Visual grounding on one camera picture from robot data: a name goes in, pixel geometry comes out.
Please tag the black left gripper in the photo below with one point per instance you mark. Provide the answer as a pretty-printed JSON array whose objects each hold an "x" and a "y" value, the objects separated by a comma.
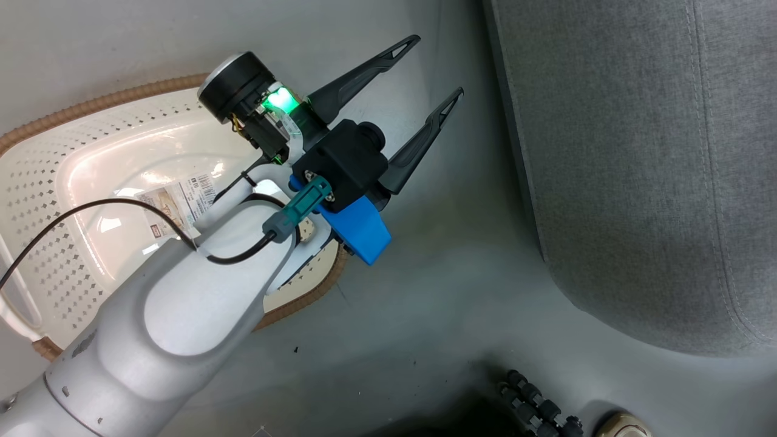
[{"x": 240, "y": 91}]

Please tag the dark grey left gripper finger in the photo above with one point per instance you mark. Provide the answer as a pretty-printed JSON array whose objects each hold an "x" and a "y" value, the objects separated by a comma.
[{"x": 419, "y": 145}]

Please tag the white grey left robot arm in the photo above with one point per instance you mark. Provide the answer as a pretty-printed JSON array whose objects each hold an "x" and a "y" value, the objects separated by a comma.
[{"x": 152, "y": 340}]

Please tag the cream perforated laundry basket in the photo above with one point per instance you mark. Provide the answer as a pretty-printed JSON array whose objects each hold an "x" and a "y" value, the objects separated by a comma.
[{"x": 109, "y": 158}]

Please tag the printed paper label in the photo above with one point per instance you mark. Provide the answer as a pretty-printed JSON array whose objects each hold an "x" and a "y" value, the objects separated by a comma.
[{"x": 182, "y": 200}]

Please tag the grey fabric sofa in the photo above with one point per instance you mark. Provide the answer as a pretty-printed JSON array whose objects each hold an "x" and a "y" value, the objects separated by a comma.
[{"x": 643, "y": 152}]

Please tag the beige round robot part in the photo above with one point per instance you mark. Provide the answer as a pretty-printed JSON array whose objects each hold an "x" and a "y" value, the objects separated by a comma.
[{"x": 622, "y": 426}]

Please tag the left wrist camera blue mount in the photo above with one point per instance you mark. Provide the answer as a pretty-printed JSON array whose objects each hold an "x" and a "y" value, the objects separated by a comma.
[{"x": 346, "y": 164}]

